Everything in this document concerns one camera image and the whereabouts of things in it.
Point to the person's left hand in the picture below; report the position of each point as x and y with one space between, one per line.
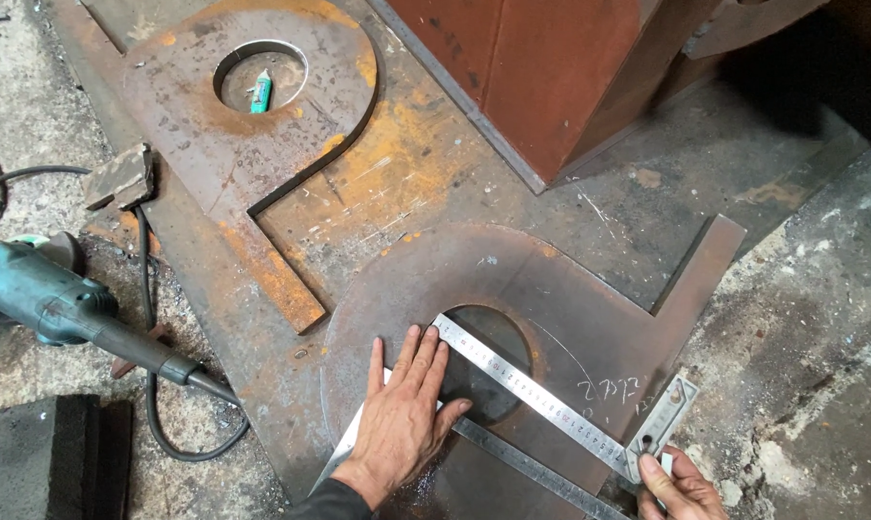
399 426

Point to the person's right hand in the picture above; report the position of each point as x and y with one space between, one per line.
684 495

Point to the white soapstone marker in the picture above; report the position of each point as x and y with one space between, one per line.
667 462

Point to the steel framing square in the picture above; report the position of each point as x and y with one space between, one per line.
522 462

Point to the steel try square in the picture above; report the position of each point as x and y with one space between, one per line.
536 397

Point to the dark steel plate with hole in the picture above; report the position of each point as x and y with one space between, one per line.
406 289

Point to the rusty steel plate with hole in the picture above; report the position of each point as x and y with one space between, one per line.
190 144

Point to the black block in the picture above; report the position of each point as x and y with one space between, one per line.
45 462

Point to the green paint marker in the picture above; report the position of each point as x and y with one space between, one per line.
261 92

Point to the small grey steel block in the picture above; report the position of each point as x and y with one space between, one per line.
121 177

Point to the teal angle grinder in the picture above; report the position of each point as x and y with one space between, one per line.
45 296

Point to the rusty steel box column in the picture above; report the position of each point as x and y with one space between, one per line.
551 72

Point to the large rusty base plate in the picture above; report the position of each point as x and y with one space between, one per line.
421 166

